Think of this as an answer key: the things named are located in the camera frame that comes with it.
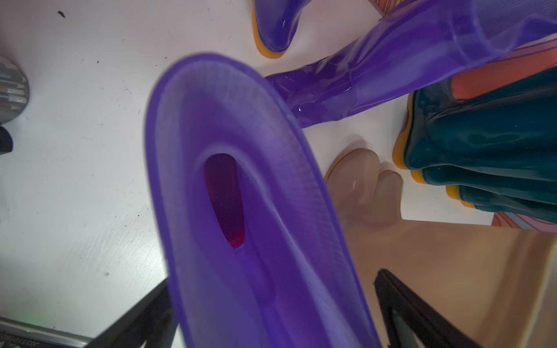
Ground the beige boot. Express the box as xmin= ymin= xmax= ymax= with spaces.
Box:
xmin=325 ymin=149 xmax=556 ymax=347
xmin=374 ymin=171 xmax=403 ymax=223

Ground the teal boot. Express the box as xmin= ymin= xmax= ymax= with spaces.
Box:
xmin=446 ymin=185 xmax=556 ymax=224
xmin=393 ymin=68 xmax=556 ymax=181
xmin=410 ymin=165 xmax=556 ymax=204

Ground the beige boot front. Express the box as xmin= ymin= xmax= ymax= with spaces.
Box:
xmin=374 ymin=171 xmax=403 ymax=223

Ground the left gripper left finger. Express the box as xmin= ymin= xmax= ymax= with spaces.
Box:
xmin=87 ymin=281 xmax=178 ymax=348

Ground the purple boot front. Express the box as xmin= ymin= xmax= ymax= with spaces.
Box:
xmin=144 ymin=53 xmax=380 ymax=347

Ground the bundle of white sticks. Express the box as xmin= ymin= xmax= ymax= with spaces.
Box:
xmin=0 ymin=57 xmax=30 ymax=124

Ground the purple boot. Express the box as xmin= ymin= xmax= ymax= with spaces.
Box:
xmin=268 ymin=1 xmax=556 ymax=127
xmin=252 ymin=0 xmax=310 ymax=59
xmin=144 ymin=53 xmax=380 ymax=347

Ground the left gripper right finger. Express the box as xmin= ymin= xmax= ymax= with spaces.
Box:
xmin=374 ymin=269 xmax=479 ymax=347

